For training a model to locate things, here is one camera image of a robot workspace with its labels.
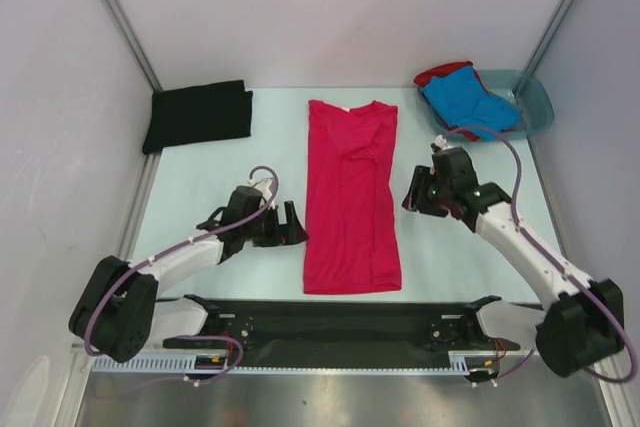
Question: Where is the left aluminium corner post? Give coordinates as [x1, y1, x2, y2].
[100, 0, 163, 92]

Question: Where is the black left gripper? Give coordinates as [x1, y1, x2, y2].
[242, 201, 308, 248]

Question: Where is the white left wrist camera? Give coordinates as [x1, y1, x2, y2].
[248, 177, 278, 203]

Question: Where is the red t shirt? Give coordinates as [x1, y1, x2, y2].
[413, 60, 480, 142]

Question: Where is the right aluminium corner post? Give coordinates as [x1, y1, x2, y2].
[524, 0, 577, 75]

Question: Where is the pink t shirt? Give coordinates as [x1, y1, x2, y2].
[303, 100, 402, 295]

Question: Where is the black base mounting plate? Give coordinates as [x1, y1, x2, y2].
[163, 299, 495, 366]

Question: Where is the blue t shirt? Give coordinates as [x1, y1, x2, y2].
[421, 65, 520, 140]

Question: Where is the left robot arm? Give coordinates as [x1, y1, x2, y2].
[68, 186, 309, 363]

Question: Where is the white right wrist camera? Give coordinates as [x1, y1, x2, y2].
[431, 135, 451, 153]

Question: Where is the folded black t shirt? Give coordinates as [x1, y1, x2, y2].
[142, 80, 253, 155]

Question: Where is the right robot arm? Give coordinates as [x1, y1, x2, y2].
[402, 144, 637, 378]

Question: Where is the aluminium front rail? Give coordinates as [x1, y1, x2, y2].
[91, 352, 509, 381]

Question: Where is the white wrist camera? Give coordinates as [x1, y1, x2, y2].
[431, 135, 451, 153]
[248, 177, 278, 203]

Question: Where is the aluminium corner post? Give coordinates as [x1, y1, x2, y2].
[100, 0, 163, 92]
[524, 0, 577, 75]

